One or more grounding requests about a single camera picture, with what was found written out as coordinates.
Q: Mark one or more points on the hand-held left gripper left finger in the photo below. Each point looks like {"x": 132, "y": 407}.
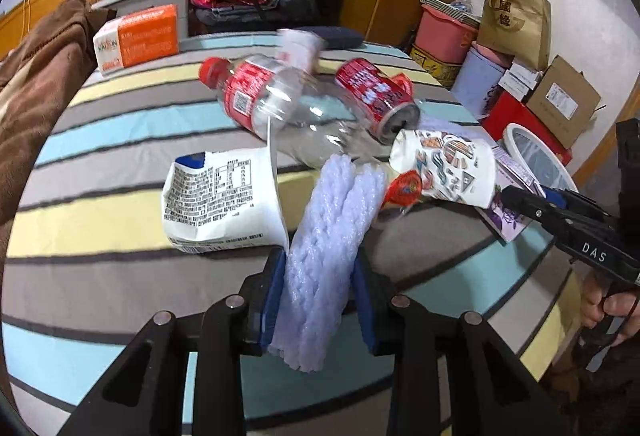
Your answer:
{"x": 272, "y": 298}

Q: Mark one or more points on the clear water bottle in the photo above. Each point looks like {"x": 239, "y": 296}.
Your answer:
{"x": 461, "y": 3}

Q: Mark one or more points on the white mesh trash bin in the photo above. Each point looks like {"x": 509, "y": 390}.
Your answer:
{"x": 537, "y": 158}

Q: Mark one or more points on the yellow patterned box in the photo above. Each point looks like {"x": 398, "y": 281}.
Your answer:
{"x": 435, "y": 65}

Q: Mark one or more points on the stack of white boxes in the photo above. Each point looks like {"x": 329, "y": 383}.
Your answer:
{"x": 520, "y": 80}

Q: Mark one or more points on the small pink white milk carton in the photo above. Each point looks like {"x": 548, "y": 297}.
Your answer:
{"x": 297, "y": 48}

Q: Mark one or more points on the pink plastic storage bin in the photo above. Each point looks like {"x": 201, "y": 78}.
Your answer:
{"x": 440, "y": 36}

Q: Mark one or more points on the red lid jelly cup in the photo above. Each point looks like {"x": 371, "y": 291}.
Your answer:
{"x": 405, "y": 188}

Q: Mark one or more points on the crushed patterned paper cup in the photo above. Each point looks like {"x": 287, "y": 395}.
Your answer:
{"x": 445, "y": 165}

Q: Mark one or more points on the person's right hand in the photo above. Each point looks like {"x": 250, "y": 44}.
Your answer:
{"x": 620, "y": 311}

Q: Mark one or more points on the dark blue flat case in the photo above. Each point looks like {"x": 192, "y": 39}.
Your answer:
{"x": 340, "y": 37}

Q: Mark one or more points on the white foam net sleeve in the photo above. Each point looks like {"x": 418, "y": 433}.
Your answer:
{"x": 325, "y": 241}

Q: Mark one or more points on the orange and white carton box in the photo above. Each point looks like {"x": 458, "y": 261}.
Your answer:
{"x": 145, "y": 35}

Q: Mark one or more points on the striped flat box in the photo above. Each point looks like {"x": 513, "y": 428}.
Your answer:
{"x": 445, "y": 8}

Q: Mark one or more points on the striped bed sheet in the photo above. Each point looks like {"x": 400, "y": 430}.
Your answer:
{"x": 125, "y": 140}

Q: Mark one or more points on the light blue round bin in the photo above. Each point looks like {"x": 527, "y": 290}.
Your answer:
{"x": 475, "y": 85}

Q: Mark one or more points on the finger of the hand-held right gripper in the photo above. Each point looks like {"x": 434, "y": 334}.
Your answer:
{"x": 575, "y": 202}
{"x": 535, "y": 211}

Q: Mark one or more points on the red gift box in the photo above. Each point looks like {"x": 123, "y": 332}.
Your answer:
{"x": 505, "y": 116}

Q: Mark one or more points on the brown cardboard box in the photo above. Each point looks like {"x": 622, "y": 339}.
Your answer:
{"x": 565, "y": 100}

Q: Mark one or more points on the clear plastic bottle red label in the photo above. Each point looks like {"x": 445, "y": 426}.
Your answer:
{"x": 260, "y": 95}

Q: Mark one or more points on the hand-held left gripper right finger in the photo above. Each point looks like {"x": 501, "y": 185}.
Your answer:
{"x": 362, "y": 303}

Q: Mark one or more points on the red cartoon drink can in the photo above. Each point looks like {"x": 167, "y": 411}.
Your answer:
{"x": 370, "y": 90}

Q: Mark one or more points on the brown fleece blanket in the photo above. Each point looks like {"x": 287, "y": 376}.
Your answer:
{"x": 40, "y": 80}

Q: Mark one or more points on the brown paper bag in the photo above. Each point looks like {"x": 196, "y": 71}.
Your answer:
{"x": 515, "y": 20}

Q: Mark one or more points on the purple printed leaflet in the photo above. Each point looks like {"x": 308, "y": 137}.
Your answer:
{"x": 505, "y": 222}

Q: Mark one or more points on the crushed white paper cup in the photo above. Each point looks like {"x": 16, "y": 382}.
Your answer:
{"x": 215, "y": 201}

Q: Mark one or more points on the grey nightstand with drawers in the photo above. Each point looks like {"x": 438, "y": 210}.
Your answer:
{"x": 170, "y": 0}

